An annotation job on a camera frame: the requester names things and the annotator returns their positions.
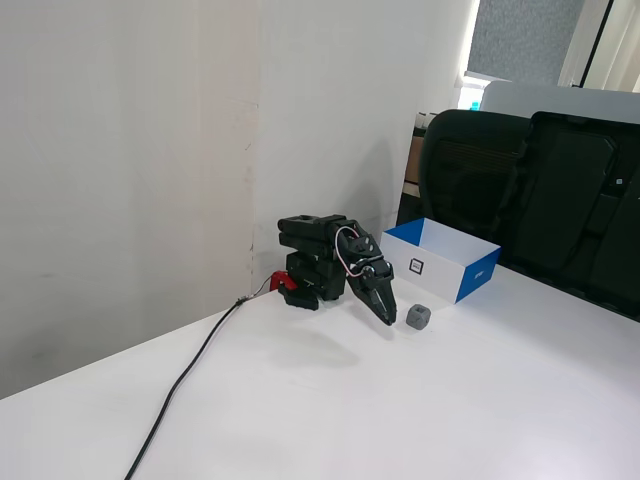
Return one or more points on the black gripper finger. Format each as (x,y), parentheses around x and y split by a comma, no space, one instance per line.
(371,300)
(390,305)

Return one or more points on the white panel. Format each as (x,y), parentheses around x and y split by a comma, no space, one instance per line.
(550,100)

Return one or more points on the black office chair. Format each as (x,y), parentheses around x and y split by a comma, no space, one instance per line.
(465,170)

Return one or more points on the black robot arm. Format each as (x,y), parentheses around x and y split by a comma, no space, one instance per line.
(310,235)

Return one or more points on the blue and white cardboard box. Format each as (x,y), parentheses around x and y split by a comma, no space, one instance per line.
(450,272)

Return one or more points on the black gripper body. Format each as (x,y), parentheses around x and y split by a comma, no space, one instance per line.
(374,283)

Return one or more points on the gray window blind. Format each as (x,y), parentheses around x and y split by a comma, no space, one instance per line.
(520,35)

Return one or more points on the red table clamp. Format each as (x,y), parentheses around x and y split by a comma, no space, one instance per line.
(277,280)

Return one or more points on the brown cardboard box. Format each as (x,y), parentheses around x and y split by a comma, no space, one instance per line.
(414,157)

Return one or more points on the gray block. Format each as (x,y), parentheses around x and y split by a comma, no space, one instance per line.
(418,317)

